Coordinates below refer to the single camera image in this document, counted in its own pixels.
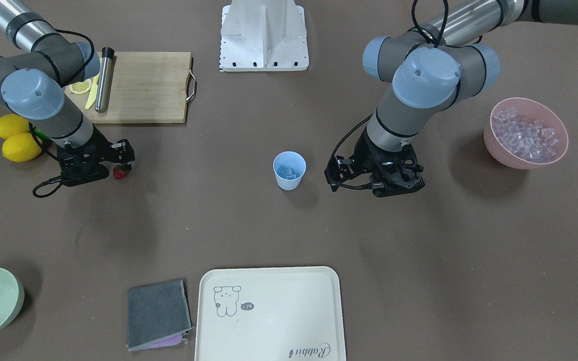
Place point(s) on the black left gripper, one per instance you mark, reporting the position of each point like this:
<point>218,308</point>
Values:
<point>364,151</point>

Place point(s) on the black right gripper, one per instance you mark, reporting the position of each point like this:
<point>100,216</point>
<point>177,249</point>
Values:
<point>102,146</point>

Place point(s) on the red strawberry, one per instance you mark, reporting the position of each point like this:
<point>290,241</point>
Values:
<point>120,171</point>

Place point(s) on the ice cube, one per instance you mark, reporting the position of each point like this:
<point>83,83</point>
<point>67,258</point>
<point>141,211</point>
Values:
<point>289,174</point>

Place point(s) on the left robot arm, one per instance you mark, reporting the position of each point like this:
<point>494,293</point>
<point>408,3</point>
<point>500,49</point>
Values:
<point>430,68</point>

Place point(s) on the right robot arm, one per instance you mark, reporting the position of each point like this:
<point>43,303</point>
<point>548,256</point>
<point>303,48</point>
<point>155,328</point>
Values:
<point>32,86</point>

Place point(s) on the light blue plastic cup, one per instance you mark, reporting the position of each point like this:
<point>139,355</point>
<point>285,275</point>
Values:
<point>293,160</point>

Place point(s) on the clear ice cubes pile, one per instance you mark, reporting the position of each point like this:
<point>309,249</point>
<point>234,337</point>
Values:
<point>530,139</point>

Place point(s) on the yellow lemon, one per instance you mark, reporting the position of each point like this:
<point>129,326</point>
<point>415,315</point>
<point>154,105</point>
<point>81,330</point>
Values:
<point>20,147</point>
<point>12,124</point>

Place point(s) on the lemon slice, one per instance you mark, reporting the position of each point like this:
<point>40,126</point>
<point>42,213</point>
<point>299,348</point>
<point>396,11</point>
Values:
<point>80,88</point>

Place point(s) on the wooden cutting board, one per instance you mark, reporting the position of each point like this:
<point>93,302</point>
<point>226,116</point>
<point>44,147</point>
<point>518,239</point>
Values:
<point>147,88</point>

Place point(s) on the pink bowl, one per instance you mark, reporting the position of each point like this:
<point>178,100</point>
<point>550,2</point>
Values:
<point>533,110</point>

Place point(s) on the grey folded cloth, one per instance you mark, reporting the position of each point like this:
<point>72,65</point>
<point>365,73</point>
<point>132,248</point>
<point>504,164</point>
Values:
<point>158,315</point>

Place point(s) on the cream rabbit tray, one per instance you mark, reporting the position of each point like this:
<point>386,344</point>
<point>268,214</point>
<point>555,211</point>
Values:
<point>278,313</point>

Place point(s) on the white camera pillar base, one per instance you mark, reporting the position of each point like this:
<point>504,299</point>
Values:
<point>263,36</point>

